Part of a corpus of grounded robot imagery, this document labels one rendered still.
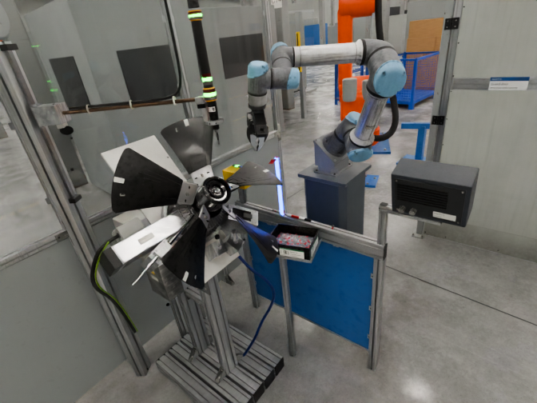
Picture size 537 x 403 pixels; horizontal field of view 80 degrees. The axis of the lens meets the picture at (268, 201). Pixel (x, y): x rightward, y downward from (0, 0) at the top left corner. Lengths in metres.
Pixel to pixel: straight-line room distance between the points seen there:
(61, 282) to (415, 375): 1.91
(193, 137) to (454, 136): 1.97
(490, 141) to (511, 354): 1.35
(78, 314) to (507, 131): 2.83
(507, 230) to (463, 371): 1.21
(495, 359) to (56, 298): 2.35
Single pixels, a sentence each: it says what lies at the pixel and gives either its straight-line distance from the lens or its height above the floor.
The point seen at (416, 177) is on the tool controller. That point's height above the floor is 1.23.
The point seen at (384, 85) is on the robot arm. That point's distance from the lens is 1.33.
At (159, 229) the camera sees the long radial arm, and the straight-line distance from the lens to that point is 1.28.
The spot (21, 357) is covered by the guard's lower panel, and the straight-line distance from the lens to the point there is 2.04.
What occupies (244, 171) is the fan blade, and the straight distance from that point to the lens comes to 1.47.
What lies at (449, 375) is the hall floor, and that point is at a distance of 2.19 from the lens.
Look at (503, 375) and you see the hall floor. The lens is 2.30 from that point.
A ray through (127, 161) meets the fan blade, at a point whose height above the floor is 1.39.
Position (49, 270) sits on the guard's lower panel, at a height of 0.84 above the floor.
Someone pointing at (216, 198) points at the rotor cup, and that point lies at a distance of 1.23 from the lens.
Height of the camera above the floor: 1.73
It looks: 28 degrees down
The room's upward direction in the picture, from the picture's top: 7 degrees counter-clockwise
